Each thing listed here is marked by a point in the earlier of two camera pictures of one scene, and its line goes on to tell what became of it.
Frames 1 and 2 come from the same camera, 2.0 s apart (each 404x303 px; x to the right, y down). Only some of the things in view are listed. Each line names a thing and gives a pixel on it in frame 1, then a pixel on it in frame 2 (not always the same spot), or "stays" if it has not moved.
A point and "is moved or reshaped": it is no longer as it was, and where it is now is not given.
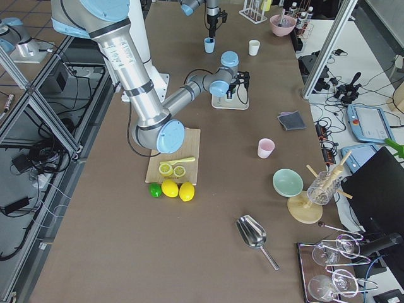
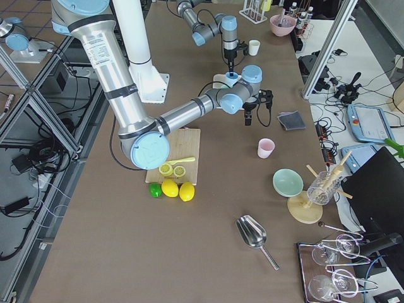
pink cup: [266, 147] stays
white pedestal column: [137, 24] stays
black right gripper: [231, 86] -> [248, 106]
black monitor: [377, 192] stays
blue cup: [209, 47] is moved or reshaped
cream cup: [254, 45] stays
